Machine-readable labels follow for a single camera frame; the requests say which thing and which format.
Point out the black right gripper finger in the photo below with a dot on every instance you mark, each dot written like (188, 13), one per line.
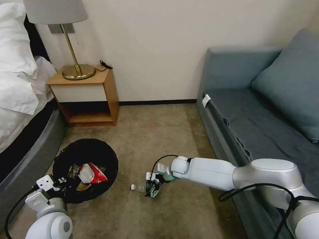
(148, 189)
(155, 192)

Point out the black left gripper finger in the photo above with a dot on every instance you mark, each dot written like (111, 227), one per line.
(61, 179)
(63, 189)

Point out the clear plastic bottle white cap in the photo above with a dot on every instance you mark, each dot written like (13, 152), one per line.
(138, 188)

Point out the black round trash bin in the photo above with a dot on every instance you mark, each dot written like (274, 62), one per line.
(99, 151)

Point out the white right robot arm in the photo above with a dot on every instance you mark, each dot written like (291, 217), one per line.
(211, 171)

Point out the black snack packet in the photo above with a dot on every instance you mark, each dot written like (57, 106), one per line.
(74, 171)

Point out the brown paper scrap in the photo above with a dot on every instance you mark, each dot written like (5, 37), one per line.
(83, 186)

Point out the red and white wrapper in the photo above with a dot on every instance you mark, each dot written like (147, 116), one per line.
(96, 175)

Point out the grey bed base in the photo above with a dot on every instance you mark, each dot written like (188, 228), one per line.
(32, 154)

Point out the black baseboard strip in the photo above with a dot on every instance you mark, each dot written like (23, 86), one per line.
(159, 102)

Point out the wooden nightstand white drawer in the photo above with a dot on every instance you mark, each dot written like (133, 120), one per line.
(82, 92)

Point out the white duvet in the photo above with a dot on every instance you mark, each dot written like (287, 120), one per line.
(17, 99)

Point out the white sofa tag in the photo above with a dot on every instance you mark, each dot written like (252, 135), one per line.
(206, 100)

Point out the blue-grey sofa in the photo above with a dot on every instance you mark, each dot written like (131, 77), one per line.
(249, 129)

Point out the brass lamp with grey shade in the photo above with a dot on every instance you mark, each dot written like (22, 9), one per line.
(74, 71)

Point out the black headboard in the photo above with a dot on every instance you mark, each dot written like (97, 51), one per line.
(40, 42)

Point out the white pillow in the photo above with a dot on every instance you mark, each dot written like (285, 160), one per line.
(12, 37)

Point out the blue-grey cushion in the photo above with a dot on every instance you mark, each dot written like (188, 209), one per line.
(289, 94)

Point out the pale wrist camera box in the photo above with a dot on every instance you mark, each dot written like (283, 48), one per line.
(149, 176)
(45, 182)

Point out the grey wall switch plate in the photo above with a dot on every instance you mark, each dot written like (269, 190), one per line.
(56, 28)

